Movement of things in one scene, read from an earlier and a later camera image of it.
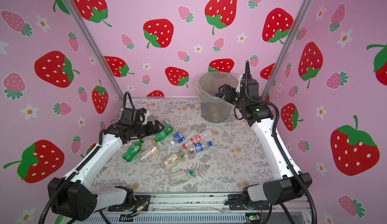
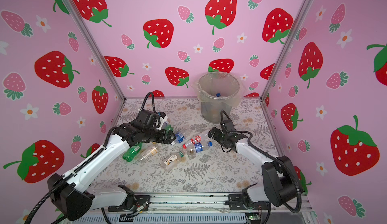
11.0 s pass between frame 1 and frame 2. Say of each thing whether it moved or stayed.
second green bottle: stayed
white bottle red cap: stayed
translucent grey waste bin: stayed
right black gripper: moved
